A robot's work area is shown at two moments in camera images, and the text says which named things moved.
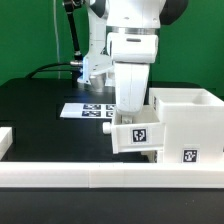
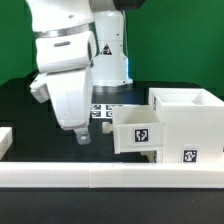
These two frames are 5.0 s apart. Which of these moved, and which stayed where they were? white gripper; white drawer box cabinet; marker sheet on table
Moved: white gripper
Stayed: marker sheet on table; white drawer box cabinet
